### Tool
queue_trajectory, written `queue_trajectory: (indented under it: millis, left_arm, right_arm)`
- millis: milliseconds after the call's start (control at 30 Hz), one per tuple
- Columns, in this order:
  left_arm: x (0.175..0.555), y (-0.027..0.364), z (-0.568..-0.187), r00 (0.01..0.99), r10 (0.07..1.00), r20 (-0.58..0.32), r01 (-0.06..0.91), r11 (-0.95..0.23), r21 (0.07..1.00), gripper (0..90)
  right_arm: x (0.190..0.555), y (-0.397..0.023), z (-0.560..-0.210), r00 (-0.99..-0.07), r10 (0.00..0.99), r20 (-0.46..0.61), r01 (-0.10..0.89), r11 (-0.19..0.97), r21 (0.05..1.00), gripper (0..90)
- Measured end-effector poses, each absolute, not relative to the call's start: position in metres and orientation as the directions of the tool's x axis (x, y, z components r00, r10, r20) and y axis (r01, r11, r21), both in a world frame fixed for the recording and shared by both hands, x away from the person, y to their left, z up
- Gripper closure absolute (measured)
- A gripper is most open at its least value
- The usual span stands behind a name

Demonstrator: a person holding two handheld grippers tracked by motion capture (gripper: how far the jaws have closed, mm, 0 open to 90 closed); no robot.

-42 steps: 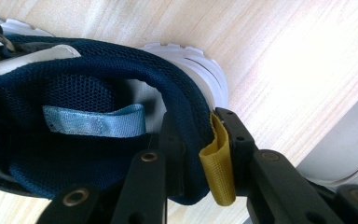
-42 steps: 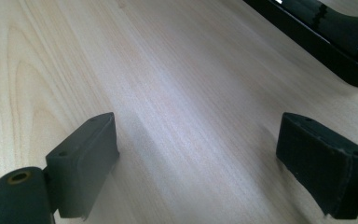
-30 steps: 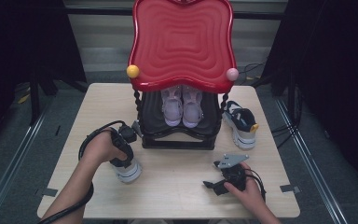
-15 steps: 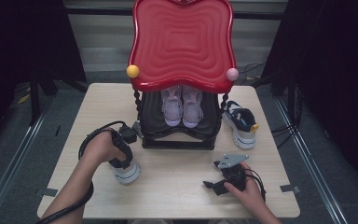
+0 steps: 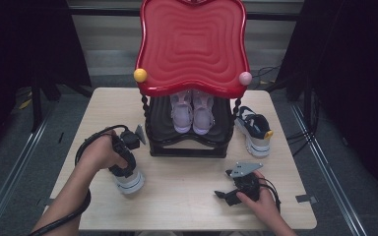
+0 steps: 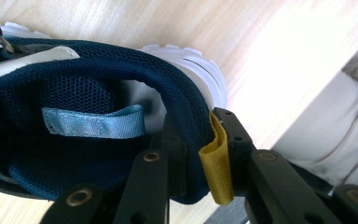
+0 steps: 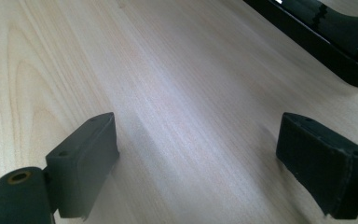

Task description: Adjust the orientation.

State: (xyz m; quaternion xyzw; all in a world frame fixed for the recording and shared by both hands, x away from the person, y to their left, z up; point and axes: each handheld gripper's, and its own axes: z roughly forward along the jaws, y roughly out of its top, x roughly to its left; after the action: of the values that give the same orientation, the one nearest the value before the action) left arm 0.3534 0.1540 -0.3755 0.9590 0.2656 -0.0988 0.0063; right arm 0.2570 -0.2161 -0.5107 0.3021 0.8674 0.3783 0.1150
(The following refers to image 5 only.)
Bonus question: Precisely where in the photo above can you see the purple sandal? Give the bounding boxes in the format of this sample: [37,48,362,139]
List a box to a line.
[192,89,217,137]
[169,89,195,135]

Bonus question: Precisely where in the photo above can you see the person's left hand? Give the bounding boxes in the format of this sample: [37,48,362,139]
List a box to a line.
[77,130,130,172]

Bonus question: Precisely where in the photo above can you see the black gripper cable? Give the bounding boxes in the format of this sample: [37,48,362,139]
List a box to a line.
[29,124,132,236]
[258,177,283,213]

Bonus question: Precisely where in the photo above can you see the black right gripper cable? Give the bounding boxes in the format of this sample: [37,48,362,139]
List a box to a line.
[258,177,283,213]

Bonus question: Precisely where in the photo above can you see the black metal stand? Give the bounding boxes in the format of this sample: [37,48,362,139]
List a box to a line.
[29,73,44,134]

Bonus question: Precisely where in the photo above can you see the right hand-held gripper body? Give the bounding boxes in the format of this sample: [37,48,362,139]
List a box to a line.
[228,160,265,205]

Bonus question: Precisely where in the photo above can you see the navy and white sneaker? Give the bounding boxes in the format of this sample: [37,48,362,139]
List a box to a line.
[233,105,275,158]
[112,166,146,196]

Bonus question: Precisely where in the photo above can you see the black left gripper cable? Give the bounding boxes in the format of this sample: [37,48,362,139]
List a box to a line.
[29,124,132,236]

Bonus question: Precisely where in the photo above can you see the red and black shoe rack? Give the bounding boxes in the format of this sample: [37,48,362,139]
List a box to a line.
[133,0,254,159]

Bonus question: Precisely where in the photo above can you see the person's right hand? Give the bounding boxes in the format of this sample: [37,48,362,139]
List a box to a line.
[235,170,279,225]

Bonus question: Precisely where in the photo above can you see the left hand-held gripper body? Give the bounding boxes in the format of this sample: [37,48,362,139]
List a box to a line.
[111,124,148,169]

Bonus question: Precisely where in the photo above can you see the yellow object on floor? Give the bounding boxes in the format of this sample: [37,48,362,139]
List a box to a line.
[18,97,33,111]

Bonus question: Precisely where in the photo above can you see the black curtain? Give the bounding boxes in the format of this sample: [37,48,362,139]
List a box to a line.
[275,0,378,206]
[0,0,94,161]

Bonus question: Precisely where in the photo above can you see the metal floor rail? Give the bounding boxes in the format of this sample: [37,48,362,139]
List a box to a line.
[288,101,369,236]
[0,101,59,236]

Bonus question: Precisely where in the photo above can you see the black floor cables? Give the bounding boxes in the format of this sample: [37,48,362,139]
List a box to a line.
[251,64,321,157]

